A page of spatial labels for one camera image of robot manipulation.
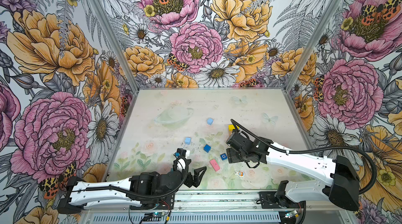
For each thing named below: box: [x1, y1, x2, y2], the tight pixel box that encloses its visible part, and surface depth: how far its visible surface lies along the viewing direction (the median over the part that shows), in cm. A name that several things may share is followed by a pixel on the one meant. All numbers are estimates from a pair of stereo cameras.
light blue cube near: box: [185, 137, 192, 145], surface depth 96 cm
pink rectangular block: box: [209, 159, 221, 172], surface depth 87 cm
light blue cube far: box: [206, 117, 214, 126], surface depth 104 cm
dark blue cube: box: [203, 143, 211, 153], surface depth 93 cm
